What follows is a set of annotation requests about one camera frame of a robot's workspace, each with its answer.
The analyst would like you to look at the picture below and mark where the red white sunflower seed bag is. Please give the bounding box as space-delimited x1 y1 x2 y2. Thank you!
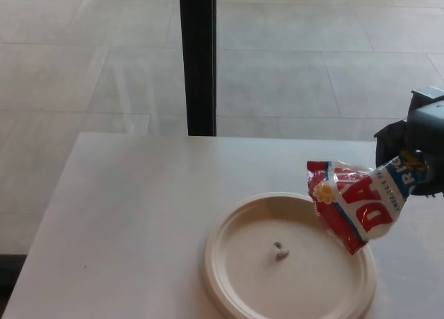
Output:
306 151 429 257

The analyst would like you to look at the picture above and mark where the sunflower seed pile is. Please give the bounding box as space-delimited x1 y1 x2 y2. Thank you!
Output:
272 241 289 261

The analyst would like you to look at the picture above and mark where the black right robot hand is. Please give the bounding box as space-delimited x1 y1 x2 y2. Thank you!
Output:
373 119 444 198

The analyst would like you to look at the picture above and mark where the black window frame post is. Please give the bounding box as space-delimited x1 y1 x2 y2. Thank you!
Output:
178 0 218 137

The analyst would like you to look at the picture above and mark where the round beige paper plate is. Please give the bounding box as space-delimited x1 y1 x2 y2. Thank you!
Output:
203 192 377 319

